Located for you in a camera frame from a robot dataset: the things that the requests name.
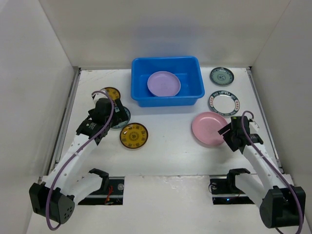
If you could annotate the pink plastic plate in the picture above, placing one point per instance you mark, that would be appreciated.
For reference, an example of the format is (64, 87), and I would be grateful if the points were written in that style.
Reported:
(205, 127)

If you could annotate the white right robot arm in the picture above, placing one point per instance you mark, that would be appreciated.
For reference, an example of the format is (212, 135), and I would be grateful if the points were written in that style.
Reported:
(280, 203)

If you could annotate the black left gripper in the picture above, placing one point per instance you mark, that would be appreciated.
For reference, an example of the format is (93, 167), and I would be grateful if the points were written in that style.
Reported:
(120, 116)

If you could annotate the purple plastic plate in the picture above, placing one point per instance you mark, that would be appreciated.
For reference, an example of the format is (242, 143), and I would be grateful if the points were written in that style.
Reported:
(163, 83)

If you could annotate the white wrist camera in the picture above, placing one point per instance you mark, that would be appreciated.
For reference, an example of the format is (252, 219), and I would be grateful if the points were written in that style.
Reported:
(253, 126)
(96, 95)

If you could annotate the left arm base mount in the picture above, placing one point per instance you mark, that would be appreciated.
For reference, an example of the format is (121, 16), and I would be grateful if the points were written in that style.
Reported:
(111, 197)

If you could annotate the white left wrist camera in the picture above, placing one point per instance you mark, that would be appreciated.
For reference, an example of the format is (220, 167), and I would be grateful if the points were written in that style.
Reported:
(96, 95)

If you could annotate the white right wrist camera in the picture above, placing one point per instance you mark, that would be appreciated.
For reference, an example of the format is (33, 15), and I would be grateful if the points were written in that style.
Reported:
(253, 126)

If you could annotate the blue plastic bin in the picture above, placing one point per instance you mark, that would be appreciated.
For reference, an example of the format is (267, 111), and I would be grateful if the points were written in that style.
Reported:
(186, 69)

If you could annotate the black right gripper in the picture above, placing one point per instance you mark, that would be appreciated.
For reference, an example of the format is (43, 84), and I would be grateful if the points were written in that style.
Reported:
(225, 133)

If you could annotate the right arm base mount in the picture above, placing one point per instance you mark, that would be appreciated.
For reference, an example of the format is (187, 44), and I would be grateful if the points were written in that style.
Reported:
(222, 194)

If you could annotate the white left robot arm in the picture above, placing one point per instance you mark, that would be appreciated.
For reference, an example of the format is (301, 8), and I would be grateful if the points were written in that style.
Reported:
(58, 194)

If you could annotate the yellow patterned small plate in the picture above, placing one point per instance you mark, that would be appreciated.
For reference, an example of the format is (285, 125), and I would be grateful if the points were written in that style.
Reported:
(133, 135)

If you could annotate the green rimmed white plate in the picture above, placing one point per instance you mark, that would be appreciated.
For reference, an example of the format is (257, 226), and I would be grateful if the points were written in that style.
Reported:
(224, 103)

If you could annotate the light blue plastic plate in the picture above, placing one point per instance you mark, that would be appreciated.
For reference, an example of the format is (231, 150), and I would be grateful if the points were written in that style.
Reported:
(162, 96)

